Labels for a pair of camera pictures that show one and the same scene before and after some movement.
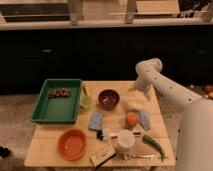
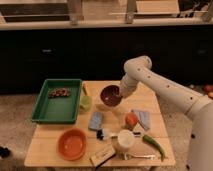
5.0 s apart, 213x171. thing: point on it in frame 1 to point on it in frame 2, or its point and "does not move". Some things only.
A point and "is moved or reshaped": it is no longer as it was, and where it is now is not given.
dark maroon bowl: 108,99 is moved or reshaped
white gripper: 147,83 to 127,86
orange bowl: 72,144 does not move
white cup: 126,138 does not move
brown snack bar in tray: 59,92 does not move
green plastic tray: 58,101 does not move
